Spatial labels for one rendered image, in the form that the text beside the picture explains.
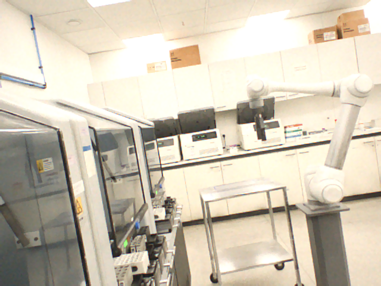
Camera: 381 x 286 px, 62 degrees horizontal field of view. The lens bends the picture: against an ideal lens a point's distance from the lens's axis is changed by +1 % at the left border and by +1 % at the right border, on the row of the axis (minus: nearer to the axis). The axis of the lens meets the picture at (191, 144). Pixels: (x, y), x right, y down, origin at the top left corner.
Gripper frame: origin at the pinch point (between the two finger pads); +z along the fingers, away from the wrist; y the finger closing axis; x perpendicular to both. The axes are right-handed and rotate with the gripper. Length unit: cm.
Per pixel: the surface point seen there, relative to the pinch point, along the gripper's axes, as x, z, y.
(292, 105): -108, -22, 282
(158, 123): 93, -27, 239
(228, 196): 26.5, 38.1, 16.1
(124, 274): 74, 32, -99
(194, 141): 47, 6, 220
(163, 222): 70, 40, -17
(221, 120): 2, -17, 282
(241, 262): 24, 92, 27
